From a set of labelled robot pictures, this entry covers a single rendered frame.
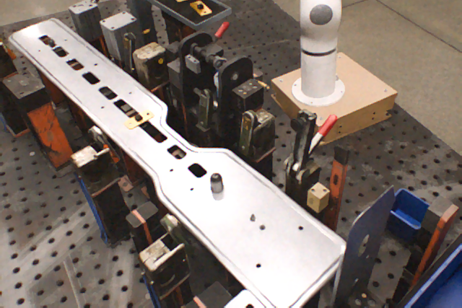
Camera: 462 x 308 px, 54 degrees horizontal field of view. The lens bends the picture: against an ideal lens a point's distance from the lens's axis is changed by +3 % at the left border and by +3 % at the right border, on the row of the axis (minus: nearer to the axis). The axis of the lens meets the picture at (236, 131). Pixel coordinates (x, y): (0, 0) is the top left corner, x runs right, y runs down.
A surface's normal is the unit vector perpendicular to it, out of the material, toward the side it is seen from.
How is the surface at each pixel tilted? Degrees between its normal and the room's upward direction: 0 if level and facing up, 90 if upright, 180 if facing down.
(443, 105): 0
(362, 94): 4
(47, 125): 90
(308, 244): 0
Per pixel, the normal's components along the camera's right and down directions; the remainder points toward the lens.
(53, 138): 0.67, 0.50
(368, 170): -0.04, -0.72
